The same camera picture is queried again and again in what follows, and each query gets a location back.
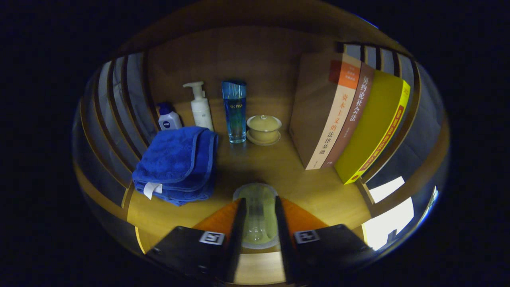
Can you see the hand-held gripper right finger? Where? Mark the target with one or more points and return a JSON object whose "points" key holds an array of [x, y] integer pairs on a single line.
{"points": [[283, 239]]}

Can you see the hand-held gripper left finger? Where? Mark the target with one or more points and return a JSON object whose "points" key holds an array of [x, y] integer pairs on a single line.
{"points": [[237, 239]]}

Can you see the wooden countertop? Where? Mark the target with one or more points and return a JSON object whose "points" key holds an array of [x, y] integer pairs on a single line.
{"points": [[279, 171]]}

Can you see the wooden cabinet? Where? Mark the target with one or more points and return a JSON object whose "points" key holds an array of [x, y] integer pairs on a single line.
{"points": [[239, 52]]}

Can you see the blue folded towel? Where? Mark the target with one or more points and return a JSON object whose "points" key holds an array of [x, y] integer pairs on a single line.
{"points": [[175, 163]]}

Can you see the yellow-green lidded tea cup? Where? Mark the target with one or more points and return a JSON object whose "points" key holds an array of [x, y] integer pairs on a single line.
{"points": [[263, 127]]}

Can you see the tall blue glass bottle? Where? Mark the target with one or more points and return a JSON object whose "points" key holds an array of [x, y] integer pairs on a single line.
{"points": [[235, 115]]}

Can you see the white pump bottle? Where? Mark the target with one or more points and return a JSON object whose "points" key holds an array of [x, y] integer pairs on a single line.
{"points": [[201, 113]]}

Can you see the beige book orange spine top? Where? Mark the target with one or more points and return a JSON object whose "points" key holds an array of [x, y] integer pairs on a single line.
{"points": [[314, 111]]}

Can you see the small white bottle blue cap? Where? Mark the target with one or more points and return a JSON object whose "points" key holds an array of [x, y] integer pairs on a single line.
{"points": [[169, 121]]}

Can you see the yellow book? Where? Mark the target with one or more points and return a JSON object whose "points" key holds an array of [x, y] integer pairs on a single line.
{"points": [[370, 131]]}

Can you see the brown book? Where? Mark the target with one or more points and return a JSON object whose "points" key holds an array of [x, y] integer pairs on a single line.
{"points": [[352, 115]]}

